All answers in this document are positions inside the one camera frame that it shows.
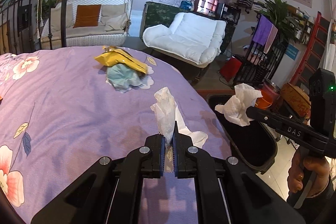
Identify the green potted plant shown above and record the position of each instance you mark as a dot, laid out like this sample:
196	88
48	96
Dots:
276	11

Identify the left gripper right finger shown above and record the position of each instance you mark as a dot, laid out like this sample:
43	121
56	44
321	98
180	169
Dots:
226	190

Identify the white wicker swing sofa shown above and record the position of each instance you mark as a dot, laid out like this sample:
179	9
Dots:
113	25

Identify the red ladder shelf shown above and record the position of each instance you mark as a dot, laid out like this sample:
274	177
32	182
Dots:
314	52

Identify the brown square cushion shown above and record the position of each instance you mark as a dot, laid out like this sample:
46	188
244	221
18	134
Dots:
87	16

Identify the white tissue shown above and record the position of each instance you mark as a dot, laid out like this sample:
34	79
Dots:
167	113

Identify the white cushioned rocking chair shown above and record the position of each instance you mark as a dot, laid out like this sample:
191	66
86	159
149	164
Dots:
191	38

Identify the light blue tissue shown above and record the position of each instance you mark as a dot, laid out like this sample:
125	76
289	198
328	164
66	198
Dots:
123	78

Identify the purple towel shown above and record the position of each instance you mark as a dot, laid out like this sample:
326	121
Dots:
263	30

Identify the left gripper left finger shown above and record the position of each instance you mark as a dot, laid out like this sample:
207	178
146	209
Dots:
110	190

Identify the black metal towel rack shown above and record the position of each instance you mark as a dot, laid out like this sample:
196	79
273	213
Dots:
257	66

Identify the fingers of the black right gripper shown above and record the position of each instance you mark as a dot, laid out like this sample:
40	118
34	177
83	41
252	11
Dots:
288	127

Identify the yellow plastic wrapper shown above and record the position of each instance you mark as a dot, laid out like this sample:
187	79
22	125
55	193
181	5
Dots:
114	55

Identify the orange patterned stool cushion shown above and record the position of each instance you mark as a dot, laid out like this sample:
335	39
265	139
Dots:
297	99

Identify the red box on floor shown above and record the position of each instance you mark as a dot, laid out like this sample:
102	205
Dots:
231	67

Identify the black metal bed frame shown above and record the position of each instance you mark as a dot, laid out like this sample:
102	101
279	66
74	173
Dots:
22	23

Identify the orange plastic bucket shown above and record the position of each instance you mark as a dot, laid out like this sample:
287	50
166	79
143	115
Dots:
264	102

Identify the pink towel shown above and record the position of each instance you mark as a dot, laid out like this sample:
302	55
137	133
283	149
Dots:
270	39

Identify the purple floral bed quilt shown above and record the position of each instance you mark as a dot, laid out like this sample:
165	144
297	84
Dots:
59	116

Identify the white paper towel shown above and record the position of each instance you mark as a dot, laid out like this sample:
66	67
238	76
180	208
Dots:
234	110

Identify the dark brown trash bin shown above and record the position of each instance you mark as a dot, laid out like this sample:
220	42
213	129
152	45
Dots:
252	144

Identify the pink plastic bucket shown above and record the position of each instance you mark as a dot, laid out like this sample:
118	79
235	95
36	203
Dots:
271	88

